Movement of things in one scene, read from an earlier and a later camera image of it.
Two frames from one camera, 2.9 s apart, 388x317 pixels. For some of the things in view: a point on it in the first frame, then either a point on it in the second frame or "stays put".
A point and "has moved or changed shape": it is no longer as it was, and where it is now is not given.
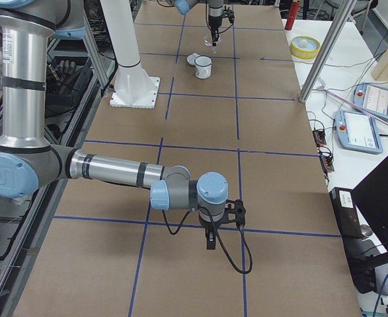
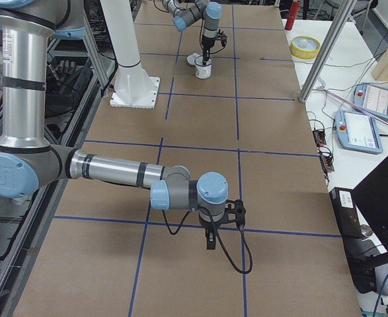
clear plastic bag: x=208 y=41 has moved or changed shape
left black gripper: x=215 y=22 to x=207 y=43
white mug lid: x=191 y=59 stays put
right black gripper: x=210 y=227 stays put
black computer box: x=358 y=249 stays put
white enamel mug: x=203 y=64 stays put
